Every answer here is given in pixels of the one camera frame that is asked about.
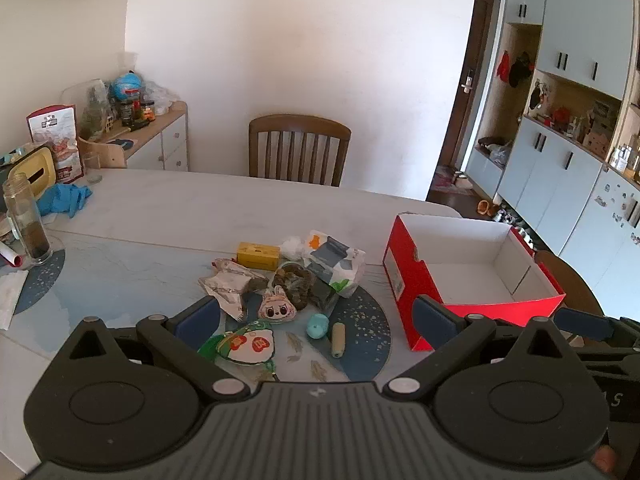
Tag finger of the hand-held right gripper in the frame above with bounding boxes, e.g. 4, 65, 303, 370
575, 352, 640, 378
554, 306, 640, 346

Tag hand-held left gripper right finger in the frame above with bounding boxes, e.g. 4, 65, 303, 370
381, 295, 576, 402

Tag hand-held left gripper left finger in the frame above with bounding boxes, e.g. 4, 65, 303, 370
65, 296, 252, 404

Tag silver foil packet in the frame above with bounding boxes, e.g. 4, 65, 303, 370
198, 258, 271, 322

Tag green white snack packet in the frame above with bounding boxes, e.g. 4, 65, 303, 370
197, 320, 278, 383

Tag red cardboard box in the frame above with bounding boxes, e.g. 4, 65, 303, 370
382, 212, 567, 352

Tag cartoon face plush keychain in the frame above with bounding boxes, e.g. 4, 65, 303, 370
257, 285, 297, 322

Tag small yellow box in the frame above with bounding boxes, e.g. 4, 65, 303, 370
236, 241, 281, 270

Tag brown scrunchie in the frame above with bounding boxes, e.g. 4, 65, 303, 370
271, 261, 317, 310

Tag dark green sachet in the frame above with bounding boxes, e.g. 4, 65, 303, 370
307, 280, 341, 311

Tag teal egg-shaped toy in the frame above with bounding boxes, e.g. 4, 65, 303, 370
306, 313, 330, 341

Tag white plastic tissue packet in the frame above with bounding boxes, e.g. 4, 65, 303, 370
301, 230, 367, 300

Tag white cotton ball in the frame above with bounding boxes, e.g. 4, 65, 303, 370
279, 234, 307, 261

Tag person's right hand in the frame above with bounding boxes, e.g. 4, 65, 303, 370
592, 444, 617, 473

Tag blue round placemat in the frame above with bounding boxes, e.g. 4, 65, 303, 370
225, 290, 393, 383
12, 245, 67, 317

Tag row of shoes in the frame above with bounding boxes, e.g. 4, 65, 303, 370
492, 205, 538, 251

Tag red patterned rug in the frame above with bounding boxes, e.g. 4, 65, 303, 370
431, 164, 473, 196

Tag light blue cabinet unit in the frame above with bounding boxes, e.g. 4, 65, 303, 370
465, 0, 640, 306

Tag white wooden sideboard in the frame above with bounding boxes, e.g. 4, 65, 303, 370
75, 101, 189, 173

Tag bags in cabinet niche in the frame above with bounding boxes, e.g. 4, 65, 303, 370
477, 136, 513, 166

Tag blue rubber gloves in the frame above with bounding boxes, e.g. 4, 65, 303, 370
37, 182, 94, 218

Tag small glass cup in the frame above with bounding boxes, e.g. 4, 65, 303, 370
82, 152, 103, 184

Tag wooden holder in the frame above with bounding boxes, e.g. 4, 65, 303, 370
77, 135, 128, 168

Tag white paper napkin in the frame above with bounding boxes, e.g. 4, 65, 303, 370
0, 269, 30, 331

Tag glass jar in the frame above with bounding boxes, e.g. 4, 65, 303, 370
2, 172, 52, 266

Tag group of small ornaments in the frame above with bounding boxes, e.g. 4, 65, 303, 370
530, 80, 621, 161

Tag rolled white red paper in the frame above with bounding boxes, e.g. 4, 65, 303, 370
0, 242, 25, 267

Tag wooden chair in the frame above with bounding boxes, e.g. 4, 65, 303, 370
248, 114, 352, 187

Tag yellow lid tissue box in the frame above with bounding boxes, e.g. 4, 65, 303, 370
0, 146, 56, 196

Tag clear plastic bags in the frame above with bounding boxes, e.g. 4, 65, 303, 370
142, 80, 182, 113

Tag brown wooden door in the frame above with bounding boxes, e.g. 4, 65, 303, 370
440, 0, 496, 171

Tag red and white bag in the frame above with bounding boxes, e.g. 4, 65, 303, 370
26, 104, 85, 184

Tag blue globe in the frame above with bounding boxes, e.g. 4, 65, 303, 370
109, 71, 143, 102

